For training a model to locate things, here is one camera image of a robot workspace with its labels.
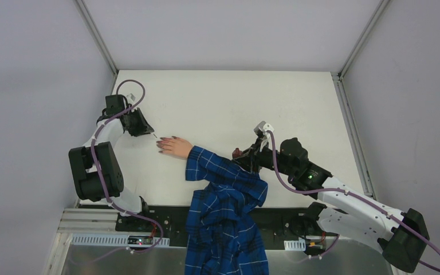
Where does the red nail polish bottle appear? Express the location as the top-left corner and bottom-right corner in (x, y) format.
(232, 148), (243, 159)

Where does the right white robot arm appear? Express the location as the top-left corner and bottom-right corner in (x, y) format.
(232, 137), (429, 273)

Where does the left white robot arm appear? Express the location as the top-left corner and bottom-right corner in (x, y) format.
(68, 94), (154, 232)

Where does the mannequin hand with painted nails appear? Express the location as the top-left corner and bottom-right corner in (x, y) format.
(156, 136), (193, 159)

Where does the blue plaid shirt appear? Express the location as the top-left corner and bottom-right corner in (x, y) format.
(184, 146), (269, 274)

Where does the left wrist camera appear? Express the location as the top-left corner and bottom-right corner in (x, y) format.
(126, 93), (137, 105)

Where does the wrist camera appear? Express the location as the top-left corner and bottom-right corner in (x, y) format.
(254, 121), (274, 151)
(126, 93), (137, 105)

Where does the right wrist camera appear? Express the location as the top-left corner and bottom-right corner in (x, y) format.
(254, 121), (274, 151)

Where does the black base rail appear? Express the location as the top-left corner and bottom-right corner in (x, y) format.
(115, 206), (336, 250)

